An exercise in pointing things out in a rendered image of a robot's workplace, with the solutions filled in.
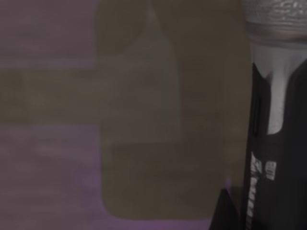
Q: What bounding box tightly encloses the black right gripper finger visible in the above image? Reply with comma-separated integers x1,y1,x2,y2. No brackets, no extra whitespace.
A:
209,188,241,230

